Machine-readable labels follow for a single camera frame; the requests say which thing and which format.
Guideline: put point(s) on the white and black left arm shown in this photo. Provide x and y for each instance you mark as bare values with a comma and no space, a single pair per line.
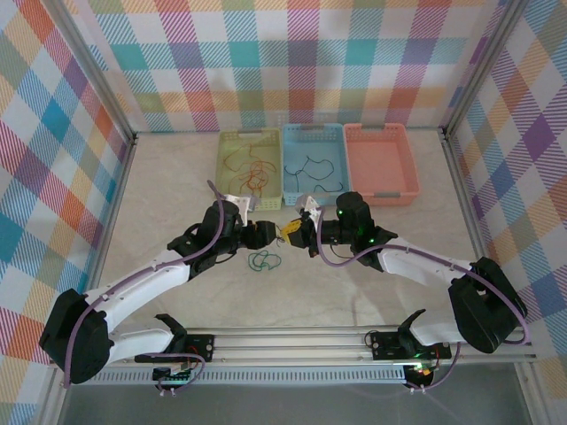
133,283

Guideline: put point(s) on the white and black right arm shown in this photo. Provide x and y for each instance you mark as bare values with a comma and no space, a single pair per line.
421,265

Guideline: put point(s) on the green plastic basket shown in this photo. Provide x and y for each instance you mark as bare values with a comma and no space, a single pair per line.
235,181

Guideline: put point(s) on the pink plastic basket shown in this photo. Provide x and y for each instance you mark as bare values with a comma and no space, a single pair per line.
378,159

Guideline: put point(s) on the blue plastic basket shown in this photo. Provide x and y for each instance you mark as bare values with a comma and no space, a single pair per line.
319,141

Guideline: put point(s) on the small controller circuit board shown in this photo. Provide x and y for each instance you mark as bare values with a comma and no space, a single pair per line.
421,371
170,374

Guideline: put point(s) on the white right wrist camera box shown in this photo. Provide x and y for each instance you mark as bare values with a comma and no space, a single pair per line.
310,206

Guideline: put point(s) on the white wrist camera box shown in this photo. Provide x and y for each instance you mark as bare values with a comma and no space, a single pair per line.
310,206
241,202

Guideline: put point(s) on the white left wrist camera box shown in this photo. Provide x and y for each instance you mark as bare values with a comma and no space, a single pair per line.
241,202

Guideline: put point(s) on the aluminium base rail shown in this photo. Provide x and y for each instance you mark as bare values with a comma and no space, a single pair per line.
288,343

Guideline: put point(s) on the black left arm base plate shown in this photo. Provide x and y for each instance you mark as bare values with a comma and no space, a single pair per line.
201,347

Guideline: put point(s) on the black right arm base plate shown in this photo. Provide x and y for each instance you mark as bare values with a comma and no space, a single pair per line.
385,345

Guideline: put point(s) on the aluminium frame post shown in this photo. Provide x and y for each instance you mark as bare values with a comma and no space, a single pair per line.
99,75
483,66

